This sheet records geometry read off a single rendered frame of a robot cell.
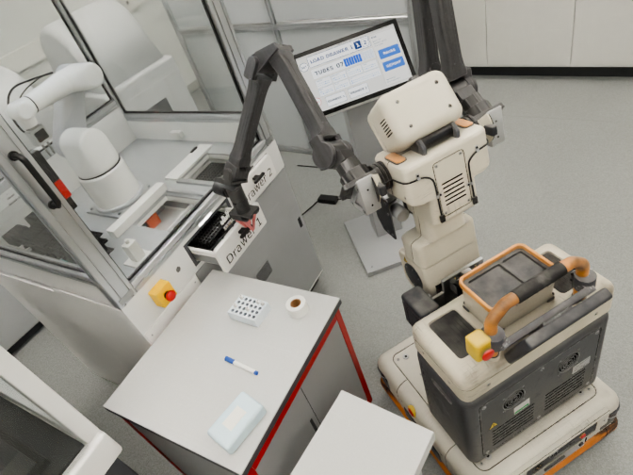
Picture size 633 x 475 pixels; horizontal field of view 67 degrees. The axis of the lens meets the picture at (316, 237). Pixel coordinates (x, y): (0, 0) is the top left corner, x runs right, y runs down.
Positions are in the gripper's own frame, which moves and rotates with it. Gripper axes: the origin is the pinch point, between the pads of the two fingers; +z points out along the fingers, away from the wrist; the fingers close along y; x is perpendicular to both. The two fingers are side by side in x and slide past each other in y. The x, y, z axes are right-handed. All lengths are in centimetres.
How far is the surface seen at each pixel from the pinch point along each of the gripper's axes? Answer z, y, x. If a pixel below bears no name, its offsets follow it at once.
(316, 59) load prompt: -27, 9, -85
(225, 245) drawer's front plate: -1.8, 2.9, 12.2
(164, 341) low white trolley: 14, 12, 48
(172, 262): -1.5, 19.0, 25.0
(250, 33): -8, 116, -173
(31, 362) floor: 94, 170, 57
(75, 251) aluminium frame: -31, 20, 50
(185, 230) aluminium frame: -7.4, 18.9, 13.8
